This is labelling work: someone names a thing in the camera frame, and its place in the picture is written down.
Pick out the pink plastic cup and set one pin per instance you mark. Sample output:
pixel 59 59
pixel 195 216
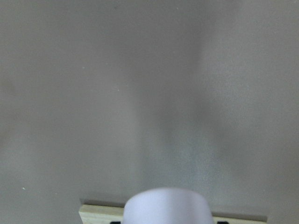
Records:
pixel 167 206

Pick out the bamboo cutting board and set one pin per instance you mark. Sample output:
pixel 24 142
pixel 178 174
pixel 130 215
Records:
pixel 95 214

